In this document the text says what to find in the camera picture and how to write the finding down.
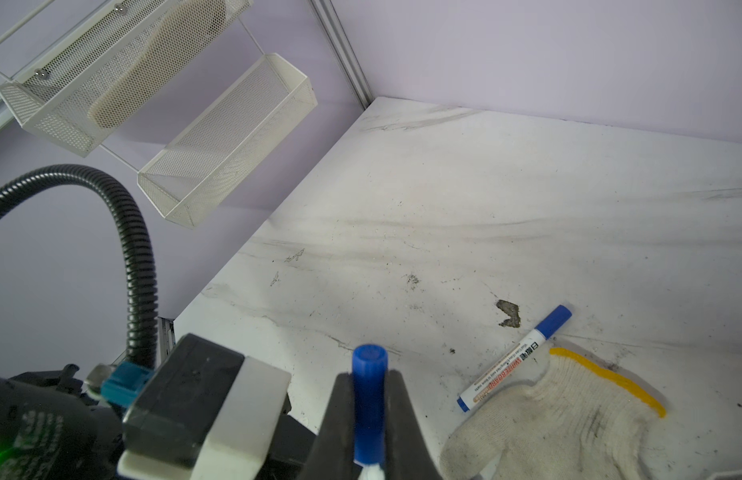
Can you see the white knit glove on table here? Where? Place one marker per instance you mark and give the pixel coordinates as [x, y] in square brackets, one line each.
[578, 421]

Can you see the white marker pen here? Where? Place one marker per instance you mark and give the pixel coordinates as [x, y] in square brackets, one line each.
[372, 472]
[488, 381]

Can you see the lower white mesh shelf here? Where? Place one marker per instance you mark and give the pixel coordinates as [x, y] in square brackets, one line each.
[201, 166]

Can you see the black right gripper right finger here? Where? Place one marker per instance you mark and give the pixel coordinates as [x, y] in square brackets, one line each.
[406, 454]

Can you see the potted green plant white pot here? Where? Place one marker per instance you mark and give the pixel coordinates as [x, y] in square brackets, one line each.
[726, 475]

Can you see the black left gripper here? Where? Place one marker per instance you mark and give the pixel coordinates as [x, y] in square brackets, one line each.
[48, 434]

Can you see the upper white mesh shelf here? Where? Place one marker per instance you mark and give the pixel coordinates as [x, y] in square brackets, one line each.
[53, 102]

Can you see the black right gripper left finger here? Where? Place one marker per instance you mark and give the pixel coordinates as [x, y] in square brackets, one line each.
[332, 454]

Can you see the beige cloth in shelf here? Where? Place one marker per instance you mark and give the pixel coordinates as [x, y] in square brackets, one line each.
[179, 36]

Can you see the white mesh shelf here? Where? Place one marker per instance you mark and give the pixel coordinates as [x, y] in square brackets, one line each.
[53, 102]
[201, 166]

